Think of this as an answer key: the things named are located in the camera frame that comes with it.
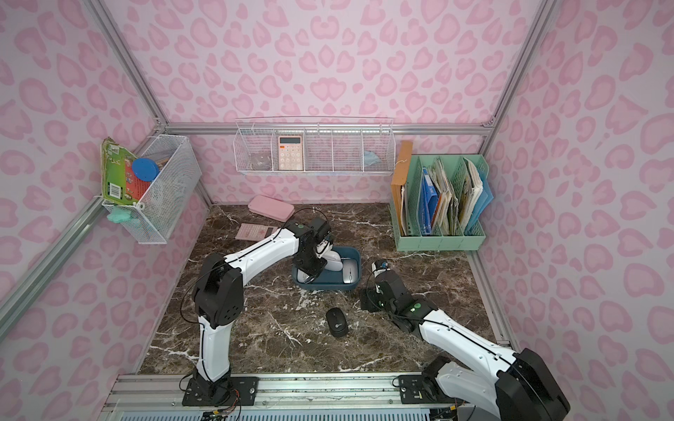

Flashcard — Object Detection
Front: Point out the white mouse with buttons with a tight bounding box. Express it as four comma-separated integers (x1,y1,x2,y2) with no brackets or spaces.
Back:
321,250,343,272

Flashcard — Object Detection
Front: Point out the teal storage box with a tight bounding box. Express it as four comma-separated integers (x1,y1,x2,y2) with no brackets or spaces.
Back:
291,247,362,291

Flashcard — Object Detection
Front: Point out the black computer mouse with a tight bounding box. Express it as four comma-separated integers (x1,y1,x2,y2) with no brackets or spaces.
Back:
326,307,349,338

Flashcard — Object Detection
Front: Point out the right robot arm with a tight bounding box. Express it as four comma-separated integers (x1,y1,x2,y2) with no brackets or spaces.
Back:
361,260,570,420

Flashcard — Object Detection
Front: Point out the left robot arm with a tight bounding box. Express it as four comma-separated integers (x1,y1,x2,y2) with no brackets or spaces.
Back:
192,218,340,392

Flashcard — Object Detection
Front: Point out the silver mouse in box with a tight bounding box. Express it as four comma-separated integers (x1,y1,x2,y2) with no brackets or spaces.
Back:
342,259,359,284

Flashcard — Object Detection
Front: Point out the white mouse in box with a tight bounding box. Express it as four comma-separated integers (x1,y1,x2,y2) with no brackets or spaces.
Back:
296,269,312,284

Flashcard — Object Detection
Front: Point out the pink pencil case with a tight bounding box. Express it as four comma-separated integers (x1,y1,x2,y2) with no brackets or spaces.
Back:
247,196,295,222

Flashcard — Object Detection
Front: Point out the pink calculator on table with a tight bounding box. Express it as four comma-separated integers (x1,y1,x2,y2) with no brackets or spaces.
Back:
235,224,278,242

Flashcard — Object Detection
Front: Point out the pink calculator in shelf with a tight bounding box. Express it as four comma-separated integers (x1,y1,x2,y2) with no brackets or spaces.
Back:
277,134,304,171

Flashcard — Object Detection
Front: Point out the green file organizer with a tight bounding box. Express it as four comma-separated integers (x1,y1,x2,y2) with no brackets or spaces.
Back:
390,154,489,252

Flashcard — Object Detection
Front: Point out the brown folder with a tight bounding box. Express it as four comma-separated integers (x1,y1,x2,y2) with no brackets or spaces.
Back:
391,140,414,236

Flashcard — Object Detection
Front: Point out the white papers stack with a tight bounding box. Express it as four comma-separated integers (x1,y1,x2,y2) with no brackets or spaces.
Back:
458,158,484,235

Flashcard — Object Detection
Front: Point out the light blue folder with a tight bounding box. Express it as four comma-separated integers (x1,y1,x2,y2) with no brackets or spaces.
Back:
464,180,494,234

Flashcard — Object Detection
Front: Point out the white mesh side basket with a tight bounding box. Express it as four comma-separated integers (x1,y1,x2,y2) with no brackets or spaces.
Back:
103,134,201,245

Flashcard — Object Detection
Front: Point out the blue round lid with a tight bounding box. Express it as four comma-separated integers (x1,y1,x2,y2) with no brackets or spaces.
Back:
132,158,161,182

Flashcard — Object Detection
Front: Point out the mint green clip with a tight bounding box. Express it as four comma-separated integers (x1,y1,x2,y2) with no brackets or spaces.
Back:
107,206,133,225

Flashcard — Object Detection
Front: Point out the green packaged item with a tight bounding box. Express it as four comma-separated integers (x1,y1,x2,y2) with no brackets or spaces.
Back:
101,138,137,205

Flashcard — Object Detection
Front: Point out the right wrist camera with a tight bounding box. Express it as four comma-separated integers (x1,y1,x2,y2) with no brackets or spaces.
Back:
371,259,391,277

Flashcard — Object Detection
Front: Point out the white wire wall shelf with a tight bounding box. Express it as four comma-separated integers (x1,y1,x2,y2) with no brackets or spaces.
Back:
233,117,397,175

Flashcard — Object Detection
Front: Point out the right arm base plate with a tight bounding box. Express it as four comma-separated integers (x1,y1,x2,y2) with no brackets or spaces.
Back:
391,374,456,405

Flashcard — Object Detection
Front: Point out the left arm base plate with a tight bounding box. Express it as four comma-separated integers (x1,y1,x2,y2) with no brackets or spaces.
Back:
182,374,260,408

